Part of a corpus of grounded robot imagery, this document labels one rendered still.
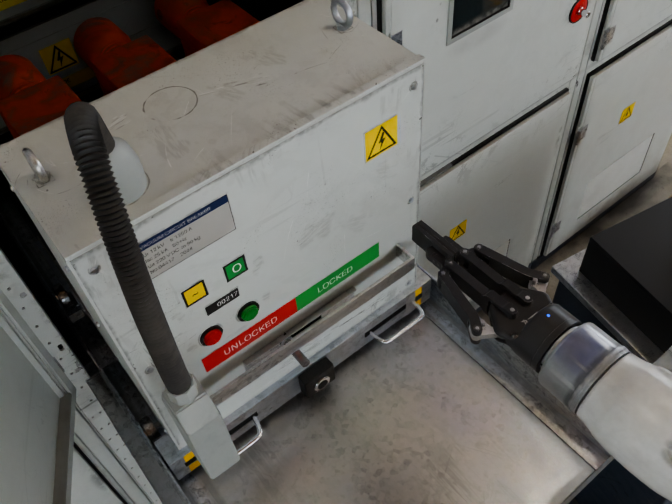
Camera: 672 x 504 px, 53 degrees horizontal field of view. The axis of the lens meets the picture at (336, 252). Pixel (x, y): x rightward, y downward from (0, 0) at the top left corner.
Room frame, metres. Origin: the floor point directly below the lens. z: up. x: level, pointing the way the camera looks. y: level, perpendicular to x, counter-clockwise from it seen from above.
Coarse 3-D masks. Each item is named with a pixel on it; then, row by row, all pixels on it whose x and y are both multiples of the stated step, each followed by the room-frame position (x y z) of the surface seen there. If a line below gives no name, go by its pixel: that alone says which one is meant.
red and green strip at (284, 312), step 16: (368, 256) 0.66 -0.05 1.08; (336, 272) 0.63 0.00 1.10; (352, 272) 0.64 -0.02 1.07; (320, 288) 0.61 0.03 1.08; (288, 304) 0.58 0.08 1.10; (304, 304) 0.59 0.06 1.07; (272, 320) 0.56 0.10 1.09; (240, 336) 0.53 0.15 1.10; (256, 336) 0.54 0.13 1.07; (224, 352) 0.51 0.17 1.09; (208, 368) 0.50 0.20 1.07
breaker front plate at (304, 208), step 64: (320, 128) 0.63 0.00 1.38; (192, 192) 0.53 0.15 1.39; (256, 192) 0.57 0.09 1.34; (320, 192) 0.62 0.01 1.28; (384, 192) 0.68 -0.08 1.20; (192, 256) 0.52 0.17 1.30; (256, 256) 0.56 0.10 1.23; (320, 256) 0.61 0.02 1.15; (384, 256) 0.68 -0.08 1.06; (128, 320) 0.46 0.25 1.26; (192, 320) 0.50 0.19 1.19; (256, 320) 0.55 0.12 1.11; (256, 384) 0.53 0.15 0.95
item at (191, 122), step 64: (320, 0) 0.89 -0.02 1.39; (192, 64) 0.76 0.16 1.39; (256, 64) 0.75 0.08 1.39; (320, 64) 0.73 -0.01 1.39; (384, 64) 0.72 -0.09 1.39; (64, 128) 0.66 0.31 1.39; (128, 128) 0.65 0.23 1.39; (192, 128) 0.64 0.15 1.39; (256, 128) 0.62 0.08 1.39; (64, 192) 0.55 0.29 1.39; (64, 256) 0.45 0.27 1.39
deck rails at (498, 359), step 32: (448, 320) 0.68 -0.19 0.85; (480, 352) 0.61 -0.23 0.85; (512, 352) 0.57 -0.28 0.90; (128, 384) 0.62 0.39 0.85; (512, 384) 0.54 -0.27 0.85; (128, 416) 0.56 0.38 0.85; (544, 416) 0.48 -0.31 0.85; (576, 416) 0.46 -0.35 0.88; (576, 448) 0.42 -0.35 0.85; (192, 480) 0.43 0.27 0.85
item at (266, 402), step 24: (408, 288) 0.71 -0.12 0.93; (384, 312) 0.66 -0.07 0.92; (360, 336) 0.63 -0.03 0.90; (312, 360) 0.58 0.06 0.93; (336, 360) 0.60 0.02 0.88; (288, 384) 0.55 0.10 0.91; (240, 408) 0.51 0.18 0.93; (264, 408) 0.52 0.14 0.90; (240, 432) 0.49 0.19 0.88; (168, 456) 0.44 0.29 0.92
